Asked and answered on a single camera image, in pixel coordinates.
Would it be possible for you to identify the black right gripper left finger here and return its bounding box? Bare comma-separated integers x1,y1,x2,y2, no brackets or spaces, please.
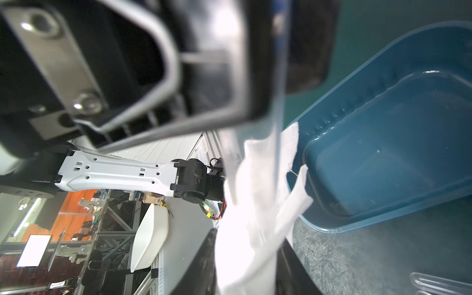
171,229,217,295

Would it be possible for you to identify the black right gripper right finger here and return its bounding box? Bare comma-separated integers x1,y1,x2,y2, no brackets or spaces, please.
275,240,322,295

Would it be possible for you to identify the white gauze wipe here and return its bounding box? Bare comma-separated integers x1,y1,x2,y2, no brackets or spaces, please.
215,123,313,295

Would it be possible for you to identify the blue plastic tub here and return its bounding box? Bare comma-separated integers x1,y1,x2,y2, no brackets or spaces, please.
293,21,472,234

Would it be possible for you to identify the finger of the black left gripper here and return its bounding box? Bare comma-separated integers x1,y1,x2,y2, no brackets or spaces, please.
1,1,284,154
286,0,340,94

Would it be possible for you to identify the clear test tube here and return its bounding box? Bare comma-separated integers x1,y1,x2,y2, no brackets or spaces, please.
409,272,472,295

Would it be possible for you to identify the blue capped test tube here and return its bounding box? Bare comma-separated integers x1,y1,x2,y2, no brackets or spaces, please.
218,1,292,238

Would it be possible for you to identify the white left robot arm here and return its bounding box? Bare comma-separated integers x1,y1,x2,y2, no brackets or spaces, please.
1,1,340,203

